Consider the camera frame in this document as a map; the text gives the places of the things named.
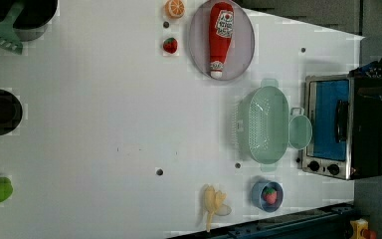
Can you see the mint green strainer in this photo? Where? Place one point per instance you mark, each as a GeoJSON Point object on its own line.
{"type": "Point", "coordinates": [261, 125]}

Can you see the red strawberry toy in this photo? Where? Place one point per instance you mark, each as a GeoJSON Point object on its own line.
{"type": "Point", "coordinates": [170, 45]}

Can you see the peeled banana toy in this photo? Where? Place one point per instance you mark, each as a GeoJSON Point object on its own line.
{"type": "Point", "coordinates": [214, 205]}

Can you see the grey round plate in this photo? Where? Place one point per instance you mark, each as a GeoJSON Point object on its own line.
{"type": "Point", "coordinates": [242, 47]}

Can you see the blue bowl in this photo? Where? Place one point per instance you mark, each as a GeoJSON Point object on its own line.
{"type": "Point", "coordinates": [257, 195]}

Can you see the strawberry in blue bowl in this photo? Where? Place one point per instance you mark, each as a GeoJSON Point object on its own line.
{"type": "Point", "coordinates": [270, 195]}

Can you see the red ketchup bottle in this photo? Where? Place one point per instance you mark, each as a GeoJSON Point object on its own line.
{"type": "Point", "coordinates": [221, 29]}

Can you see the orange slice toy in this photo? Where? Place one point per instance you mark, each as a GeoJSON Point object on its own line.
{"type": "Point", "coordinates": [174, 8]}

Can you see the black silver toaster oven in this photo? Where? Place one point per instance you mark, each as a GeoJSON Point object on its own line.
{"type": "Point", "coordinates": [346, 118]}

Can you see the black pot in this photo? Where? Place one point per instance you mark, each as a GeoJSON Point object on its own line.
{"type": "Point", "coordinates": [33, 20]}

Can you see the yellow toy block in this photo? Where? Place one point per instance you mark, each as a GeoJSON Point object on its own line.
{"type": "Point", "coordinates": [361, 230]}

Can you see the green spatula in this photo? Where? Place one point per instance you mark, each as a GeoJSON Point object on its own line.
{"type": "Point", "coordinates": [9, 40]}

